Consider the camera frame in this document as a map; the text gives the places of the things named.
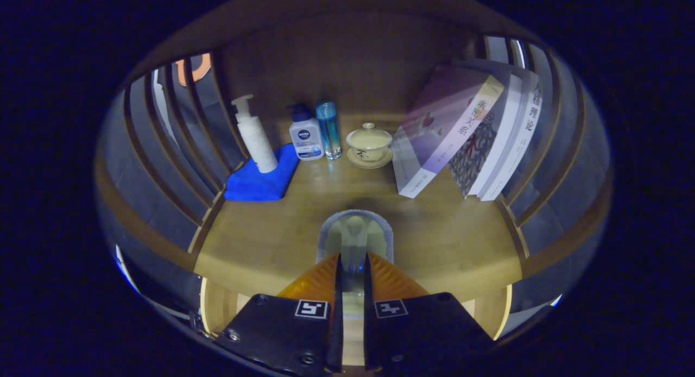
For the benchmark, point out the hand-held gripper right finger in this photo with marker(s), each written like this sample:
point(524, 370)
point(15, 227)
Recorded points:
point(369, 322)

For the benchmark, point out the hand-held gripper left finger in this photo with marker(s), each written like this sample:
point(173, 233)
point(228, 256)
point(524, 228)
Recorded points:
point(336, 322)

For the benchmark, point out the pale green ornament grey base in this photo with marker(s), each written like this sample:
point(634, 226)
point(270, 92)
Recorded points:
point(355, 230)

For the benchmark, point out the wooden countertop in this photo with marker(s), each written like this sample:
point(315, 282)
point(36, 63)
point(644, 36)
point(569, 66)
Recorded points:
point(445, 241)

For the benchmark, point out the wooden cabinet with slatted sides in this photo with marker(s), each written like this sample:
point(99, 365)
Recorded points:
point(353, 56)

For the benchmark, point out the blue folded cloth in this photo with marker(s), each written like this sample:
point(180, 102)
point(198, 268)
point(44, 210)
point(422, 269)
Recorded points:
point(258, 184)

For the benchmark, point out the cream lidded tea cup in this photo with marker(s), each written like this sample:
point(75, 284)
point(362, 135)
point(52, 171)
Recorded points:
point(369, 144)

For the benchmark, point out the white lotion bottle blue cap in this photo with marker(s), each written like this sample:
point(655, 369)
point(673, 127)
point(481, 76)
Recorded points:
point(305, 138)

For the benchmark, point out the teal slim bottle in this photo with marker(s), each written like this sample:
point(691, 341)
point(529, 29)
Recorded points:
point(329, 128)

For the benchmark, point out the patterned cover book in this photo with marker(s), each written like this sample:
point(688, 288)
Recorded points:
point(472, 154)

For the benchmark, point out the white pump bottle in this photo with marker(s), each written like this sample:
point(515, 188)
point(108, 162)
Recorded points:
point(258, 140)

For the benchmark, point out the purple book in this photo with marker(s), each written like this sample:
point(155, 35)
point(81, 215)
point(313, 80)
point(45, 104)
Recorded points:
point(440, 127)

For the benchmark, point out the white book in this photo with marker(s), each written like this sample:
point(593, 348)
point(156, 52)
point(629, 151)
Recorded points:
point(518, 132)

